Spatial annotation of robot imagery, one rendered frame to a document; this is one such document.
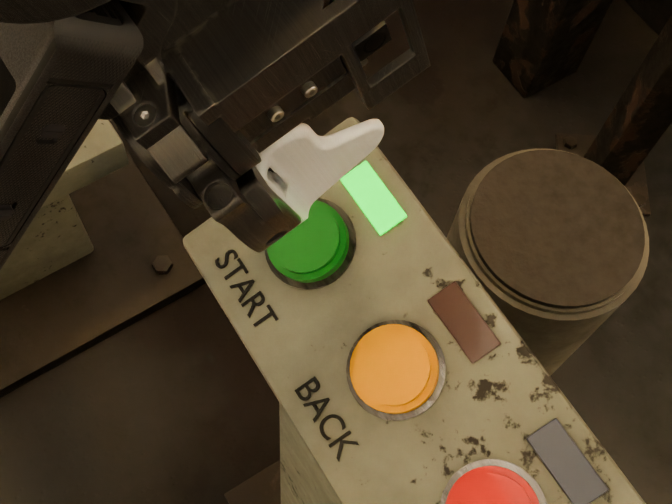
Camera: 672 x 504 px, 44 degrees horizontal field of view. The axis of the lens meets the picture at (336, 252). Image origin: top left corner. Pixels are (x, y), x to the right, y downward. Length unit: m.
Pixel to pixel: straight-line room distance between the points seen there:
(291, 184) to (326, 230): 0.10
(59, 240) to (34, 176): 0.80
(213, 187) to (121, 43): 0.06
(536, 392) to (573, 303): 0.14
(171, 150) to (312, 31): 0.05
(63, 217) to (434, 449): 0.67
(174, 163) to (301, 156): 0.07
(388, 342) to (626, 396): 0.73
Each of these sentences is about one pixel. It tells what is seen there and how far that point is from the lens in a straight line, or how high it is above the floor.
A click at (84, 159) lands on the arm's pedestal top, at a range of 0.80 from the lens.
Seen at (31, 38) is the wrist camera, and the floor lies 0.82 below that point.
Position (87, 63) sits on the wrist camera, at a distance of 0.19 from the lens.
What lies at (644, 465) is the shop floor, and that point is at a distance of 1.07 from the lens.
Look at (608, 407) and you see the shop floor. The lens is 1.07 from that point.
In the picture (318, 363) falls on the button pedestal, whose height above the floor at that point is 0.59.
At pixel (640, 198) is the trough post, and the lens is 1.19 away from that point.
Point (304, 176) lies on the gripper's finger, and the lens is 0.29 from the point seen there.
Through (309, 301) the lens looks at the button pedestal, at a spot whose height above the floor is 0.59.
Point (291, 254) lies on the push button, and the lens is 0.40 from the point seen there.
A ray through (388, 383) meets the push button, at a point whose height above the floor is 0.61.
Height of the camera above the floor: 0.97
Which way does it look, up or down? 65 degrees down
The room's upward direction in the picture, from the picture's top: 8 degrees clockwise
